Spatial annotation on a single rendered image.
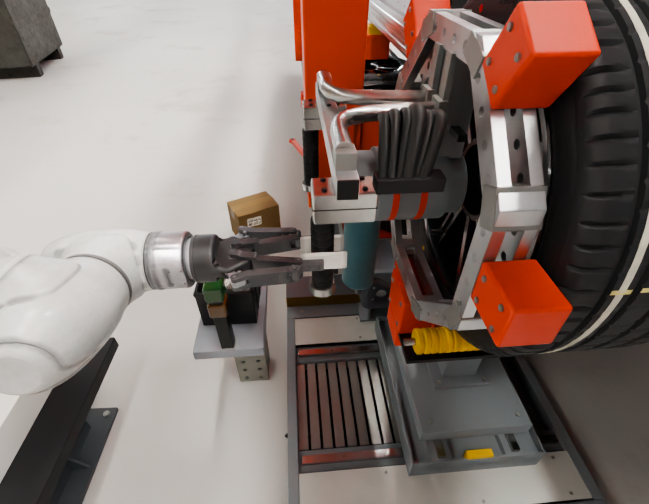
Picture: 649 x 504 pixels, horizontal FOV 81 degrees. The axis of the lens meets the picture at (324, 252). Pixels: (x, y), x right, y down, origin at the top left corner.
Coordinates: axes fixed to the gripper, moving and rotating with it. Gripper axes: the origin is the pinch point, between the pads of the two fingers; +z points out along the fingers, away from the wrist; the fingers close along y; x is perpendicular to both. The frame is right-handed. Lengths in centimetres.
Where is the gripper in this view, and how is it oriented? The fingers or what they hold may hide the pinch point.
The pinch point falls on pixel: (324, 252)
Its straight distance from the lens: 60.2
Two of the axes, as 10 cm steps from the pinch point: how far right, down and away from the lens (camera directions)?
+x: 0.0, -7.7, -6.4
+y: 0.8, 6.4, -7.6
